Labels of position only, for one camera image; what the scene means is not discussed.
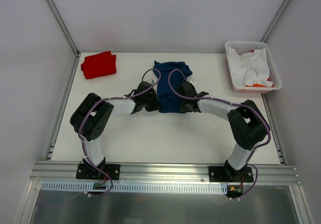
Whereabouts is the blue mickey mouse t-shirt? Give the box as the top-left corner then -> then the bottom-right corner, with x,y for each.
153,61 -> 193,113

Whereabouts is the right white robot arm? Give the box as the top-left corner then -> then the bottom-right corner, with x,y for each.
177,81 -> 271,182

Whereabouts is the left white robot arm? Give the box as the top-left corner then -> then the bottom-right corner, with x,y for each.
70,81 -> 159,179

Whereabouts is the folded red t-shirt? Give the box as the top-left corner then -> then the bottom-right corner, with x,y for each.
81,51 -> 117,79

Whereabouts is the orange t-shirt in basket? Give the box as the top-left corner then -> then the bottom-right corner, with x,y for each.
244,77 -> 273,87

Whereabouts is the white t-shirt in basket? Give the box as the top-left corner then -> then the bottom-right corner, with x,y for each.
227,47 -> 270,87

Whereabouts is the white plastic laundry basket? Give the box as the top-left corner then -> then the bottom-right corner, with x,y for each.
225,41 -> 282,93

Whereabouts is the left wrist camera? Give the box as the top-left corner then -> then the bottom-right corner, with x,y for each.
147,79 -> 155,84

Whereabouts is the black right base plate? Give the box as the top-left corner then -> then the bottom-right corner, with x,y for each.
208,166 -> 254,183

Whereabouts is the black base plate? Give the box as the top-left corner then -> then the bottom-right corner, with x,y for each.
76,162 -> 121,180
208,166 -> 254,183

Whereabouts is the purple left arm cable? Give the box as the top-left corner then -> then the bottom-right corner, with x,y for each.
77,68 -> 162,197

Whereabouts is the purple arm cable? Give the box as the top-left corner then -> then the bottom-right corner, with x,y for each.
77,68 -> 162,197
168,68 -> 272,200

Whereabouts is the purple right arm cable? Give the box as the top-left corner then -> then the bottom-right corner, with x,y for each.
168,68 -> 272,200

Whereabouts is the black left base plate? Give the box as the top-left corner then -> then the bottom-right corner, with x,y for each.
76,162 -> 121,180

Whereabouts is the left aluminium frame post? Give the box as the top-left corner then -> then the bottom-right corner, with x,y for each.
45,0 -> 80,56

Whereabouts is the aluminium frame post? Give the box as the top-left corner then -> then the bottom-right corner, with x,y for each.
261,0 -> 292,43
45,0 -> 80,56

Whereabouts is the aluminium front mounting rail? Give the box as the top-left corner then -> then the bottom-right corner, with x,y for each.
30,161 -> 302,186

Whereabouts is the white slotted cable duct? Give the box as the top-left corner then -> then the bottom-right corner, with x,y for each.
41,181 -> 227,194

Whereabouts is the right aluminium frame post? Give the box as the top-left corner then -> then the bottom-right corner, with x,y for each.
261,0 -> 292,43

